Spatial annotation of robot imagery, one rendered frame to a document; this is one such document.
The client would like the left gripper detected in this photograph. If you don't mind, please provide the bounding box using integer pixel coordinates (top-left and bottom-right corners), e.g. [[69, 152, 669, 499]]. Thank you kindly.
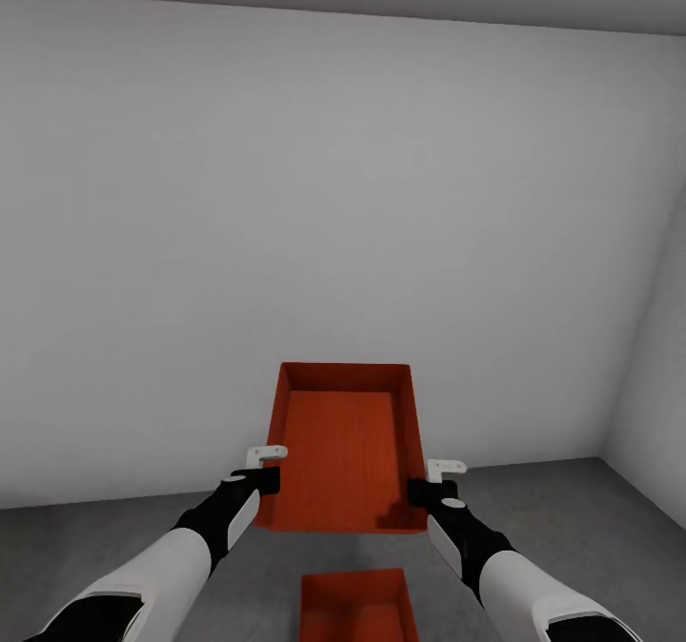
[[231, 467, 280, 496]]

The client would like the storage box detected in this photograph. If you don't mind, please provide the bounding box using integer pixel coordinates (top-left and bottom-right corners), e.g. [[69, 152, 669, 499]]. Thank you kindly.
[[298, 568, 418, 642], [253, 361, 429, 534]]

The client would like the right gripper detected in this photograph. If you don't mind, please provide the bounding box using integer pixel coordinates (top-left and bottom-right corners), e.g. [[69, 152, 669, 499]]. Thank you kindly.
[[407, 477, 458, 510]]

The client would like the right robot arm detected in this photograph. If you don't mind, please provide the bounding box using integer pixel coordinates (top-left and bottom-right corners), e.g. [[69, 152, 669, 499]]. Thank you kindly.
[[407, 459, 641, 642]]

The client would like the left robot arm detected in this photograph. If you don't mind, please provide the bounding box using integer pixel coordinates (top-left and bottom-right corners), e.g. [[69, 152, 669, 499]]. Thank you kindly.
[[25, 445, 288, 642]]

